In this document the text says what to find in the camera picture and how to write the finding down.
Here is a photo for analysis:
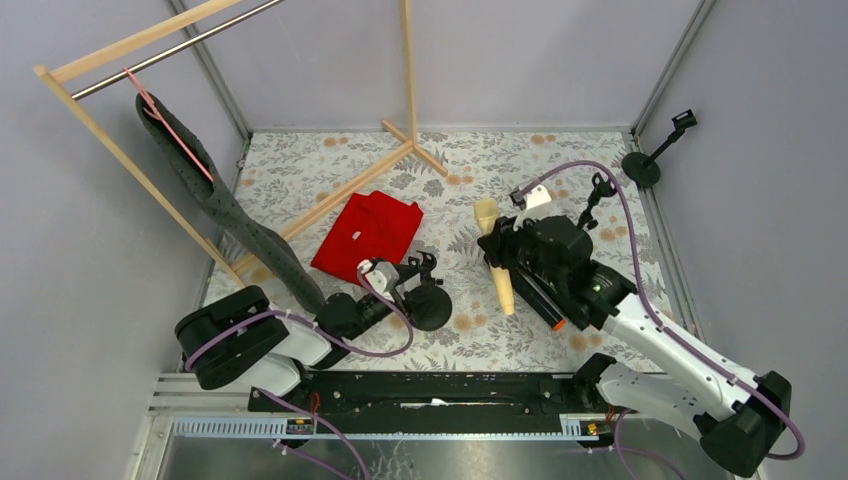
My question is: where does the beige microphone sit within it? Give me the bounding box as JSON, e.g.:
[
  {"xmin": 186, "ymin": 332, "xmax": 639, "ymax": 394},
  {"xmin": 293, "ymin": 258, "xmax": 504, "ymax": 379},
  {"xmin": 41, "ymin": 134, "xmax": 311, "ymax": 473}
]
[{"xmin": 473, "ymin": 198, "xmax": 515, "ymax": 316}]

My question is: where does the black mic stand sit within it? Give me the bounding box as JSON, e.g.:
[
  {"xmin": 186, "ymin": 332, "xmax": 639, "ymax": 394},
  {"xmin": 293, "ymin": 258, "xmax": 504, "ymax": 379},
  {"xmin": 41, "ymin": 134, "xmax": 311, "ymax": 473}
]
[
  {"xmin": 577, "ymin": 173, "xmax": 617, "ymax": 231},
  {"xmin": 397, "ymin": 250, "xmax": 453, "ymax": 332}
]

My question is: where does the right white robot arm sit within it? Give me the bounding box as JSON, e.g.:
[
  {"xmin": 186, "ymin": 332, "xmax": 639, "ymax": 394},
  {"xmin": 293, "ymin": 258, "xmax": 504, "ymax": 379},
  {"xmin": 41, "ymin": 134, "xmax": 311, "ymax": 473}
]
[{"xmin": 477, "ymin": 216, "xmax": 791, "ymax": 477}]

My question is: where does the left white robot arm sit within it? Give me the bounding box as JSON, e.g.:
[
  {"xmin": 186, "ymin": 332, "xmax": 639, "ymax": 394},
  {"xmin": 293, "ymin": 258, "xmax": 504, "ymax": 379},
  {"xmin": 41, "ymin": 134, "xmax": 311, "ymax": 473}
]
[{"xmin": 174, "ymin": 286, "xmax": 392, "ymax": 395}]

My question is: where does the black mic stand far corner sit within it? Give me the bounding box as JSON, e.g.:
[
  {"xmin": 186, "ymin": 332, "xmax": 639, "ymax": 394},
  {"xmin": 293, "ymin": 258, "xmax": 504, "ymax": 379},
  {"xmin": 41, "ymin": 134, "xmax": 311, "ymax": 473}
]
[{"xmin": 621, "ymin": 109, "xmax": 698, "ymax": 189}]

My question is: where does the black microphone orange tip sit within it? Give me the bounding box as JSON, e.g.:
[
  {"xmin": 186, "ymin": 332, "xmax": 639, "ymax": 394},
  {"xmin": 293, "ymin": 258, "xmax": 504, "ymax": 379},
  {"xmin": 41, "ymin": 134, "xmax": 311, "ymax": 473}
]
[{"xmin": 510, "ymin": 270, "xmax": 566, "ymax": 332}]

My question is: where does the floral patterned mat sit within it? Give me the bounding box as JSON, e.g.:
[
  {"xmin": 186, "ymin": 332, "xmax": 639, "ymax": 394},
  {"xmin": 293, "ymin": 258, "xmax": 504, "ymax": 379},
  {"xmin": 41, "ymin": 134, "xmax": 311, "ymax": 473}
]
[{"xmin": 203, "ymin": 131, "xmax": 690, "ymax": 374}]

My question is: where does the red folded shirt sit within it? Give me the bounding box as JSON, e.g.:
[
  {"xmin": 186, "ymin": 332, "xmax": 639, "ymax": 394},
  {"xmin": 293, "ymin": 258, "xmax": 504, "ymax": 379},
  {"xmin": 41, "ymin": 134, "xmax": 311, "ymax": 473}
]
[{"xmin": 311, "ymin": 191, "xmax": 423, "ymax": 285}]

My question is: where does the dark grey hanging garment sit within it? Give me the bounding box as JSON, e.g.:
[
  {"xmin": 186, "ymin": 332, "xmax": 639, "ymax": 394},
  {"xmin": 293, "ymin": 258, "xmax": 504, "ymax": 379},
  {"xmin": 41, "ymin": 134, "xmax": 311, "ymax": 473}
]
[{"xmin": 135, "ymin": 94, "xmax": 325, "ymax": 313}]

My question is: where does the pink clothes hanger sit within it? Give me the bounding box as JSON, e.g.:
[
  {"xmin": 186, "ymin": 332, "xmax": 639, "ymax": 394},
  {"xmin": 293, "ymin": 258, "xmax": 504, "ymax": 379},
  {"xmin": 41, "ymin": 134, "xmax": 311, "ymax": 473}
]
[{"xmin": 123, "ymin": 67, "xmax": 214, "ymax": 184}]

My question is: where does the wooden clothes rack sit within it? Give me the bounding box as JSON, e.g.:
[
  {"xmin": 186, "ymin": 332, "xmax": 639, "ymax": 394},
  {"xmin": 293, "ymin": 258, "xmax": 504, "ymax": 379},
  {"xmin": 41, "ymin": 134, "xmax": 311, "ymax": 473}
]
[{"xmin": 33, "ymin": 0, "xmax": 450, "ymax": 315}]

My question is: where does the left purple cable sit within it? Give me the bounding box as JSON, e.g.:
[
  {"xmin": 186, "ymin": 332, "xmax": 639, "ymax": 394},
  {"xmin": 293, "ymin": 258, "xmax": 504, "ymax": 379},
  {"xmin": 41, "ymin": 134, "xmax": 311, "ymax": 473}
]
[{"xmin": 184, "ymin": 264, "xmax": 416, "ymax": 374}]

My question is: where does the purple cable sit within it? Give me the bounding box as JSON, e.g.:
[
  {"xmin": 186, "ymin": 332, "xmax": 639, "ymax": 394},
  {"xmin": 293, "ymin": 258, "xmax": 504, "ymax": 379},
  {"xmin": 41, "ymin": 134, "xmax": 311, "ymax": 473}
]
[
  {"xmin": 184, "ymin": 264, "xmax": 416, "ymax": 374},
  {"xmin": 516, "ymin": 160, "xmax": 807, "ymax": 462}
]

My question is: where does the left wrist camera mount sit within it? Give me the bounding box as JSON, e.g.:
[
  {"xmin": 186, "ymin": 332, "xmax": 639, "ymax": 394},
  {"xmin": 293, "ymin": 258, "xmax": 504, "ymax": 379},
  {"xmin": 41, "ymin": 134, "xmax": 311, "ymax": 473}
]
[{"xmin": 357, "ymin": 259, "xmax": 400, "ymax": 301}]

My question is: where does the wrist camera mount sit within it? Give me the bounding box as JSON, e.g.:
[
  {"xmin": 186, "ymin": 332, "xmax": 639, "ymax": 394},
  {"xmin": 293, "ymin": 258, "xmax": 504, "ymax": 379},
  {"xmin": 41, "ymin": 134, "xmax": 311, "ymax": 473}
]
[
  {"xmin": 357, "ymin": 259, "xmax": 400, "ymax": 301},
  {"xmin": 510, "ymin": 184, "xmax": 552, "ymax": 228}
]

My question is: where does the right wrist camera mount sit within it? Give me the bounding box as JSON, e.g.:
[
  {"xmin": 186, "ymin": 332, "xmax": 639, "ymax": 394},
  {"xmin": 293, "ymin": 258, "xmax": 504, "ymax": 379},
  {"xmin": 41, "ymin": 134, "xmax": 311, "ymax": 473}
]
[{"xmin": 510, "ymin": 184, "xmax": 552, "ymax": 228}]

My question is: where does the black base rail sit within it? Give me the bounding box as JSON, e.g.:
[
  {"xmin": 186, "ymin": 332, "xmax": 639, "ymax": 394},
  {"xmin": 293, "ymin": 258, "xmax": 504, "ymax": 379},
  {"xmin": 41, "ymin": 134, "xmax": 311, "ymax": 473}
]
[{"xmin": 248, "ymin": 371, "xmax": 614, "ymax": 435}]

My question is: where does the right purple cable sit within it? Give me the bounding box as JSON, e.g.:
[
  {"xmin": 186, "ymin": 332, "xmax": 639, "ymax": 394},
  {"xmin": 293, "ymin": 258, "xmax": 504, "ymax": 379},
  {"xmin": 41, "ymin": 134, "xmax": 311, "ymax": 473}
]
[{"xmin": 516, "ymin": 160, "xmax": 807, "ymax": 462}]

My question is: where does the metal clothes rail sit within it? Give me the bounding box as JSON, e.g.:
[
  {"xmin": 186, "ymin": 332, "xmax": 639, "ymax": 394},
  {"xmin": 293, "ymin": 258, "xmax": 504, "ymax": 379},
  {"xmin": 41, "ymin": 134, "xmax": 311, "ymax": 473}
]
[{"xmin": 71, "ymin": 0, "xmax": 283, "ymax": 100}]

